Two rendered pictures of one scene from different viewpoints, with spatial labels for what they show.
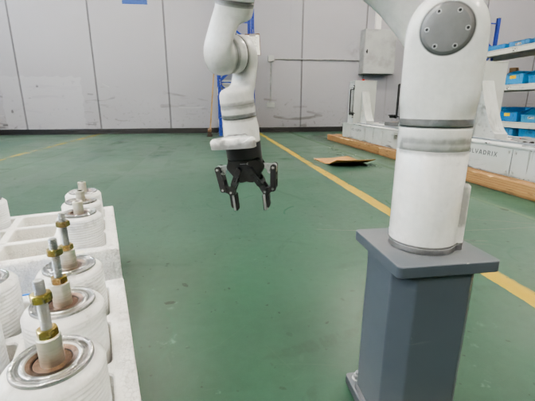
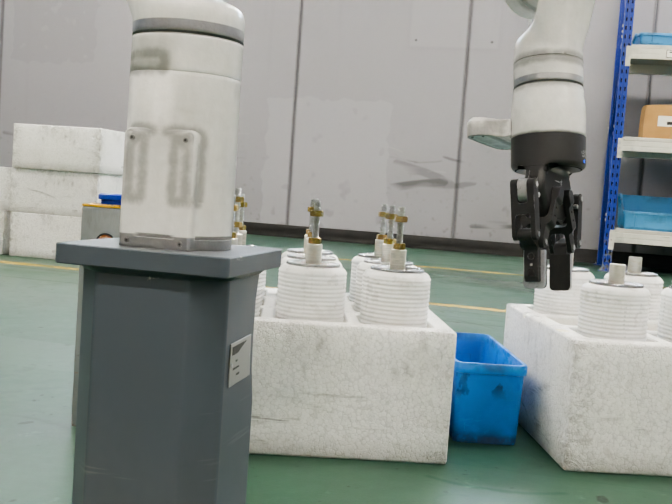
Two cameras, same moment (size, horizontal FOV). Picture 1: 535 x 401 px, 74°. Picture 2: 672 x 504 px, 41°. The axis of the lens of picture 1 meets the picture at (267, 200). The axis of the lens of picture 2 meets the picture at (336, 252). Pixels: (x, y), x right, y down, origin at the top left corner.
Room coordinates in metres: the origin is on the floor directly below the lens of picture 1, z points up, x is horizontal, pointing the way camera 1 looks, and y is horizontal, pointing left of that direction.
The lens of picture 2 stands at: (0.90, -0.88, 0.36)
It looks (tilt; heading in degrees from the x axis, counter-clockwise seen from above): 4 degrees down; 112
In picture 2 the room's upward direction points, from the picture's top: 4 degrees clockwise
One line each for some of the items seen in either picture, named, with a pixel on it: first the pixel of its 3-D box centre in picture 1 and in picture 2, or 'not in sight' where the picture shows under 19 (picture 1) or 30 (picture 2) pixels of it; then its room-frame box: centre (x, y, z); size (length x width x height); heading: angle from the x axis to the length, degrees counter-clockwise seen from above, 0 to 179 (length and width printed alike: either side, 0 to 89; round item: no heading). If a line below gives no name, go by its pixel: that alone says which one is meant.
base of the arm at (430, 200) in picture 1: (427, 187); (182, 144); (0.49, -0.23, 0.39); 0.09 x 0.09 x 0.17; 9
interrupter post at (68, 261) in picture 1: (68, 258); (397, 260); (0.51, 0.31, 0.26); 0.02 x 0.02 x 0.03
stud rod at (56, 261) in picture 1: (56, 266); (315, 228); (0.41, 0.27, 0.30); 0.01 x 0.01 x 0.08
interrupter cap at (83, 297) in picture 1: (63, 302); (313, 264); (0.41, 0.27, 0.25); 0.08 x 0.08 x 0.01
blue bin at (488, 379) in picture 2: not in sight; (471, 382); (0.58, 0.54, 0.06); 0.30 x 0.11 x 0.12; 114
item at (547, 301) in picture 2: not in sight; (560, 323); (0.70, 0.66, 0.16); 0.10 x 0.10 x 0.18
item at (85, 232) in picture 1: (83, 248); (610, 347); (0.80, 0.45, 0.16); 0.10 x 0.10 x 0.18
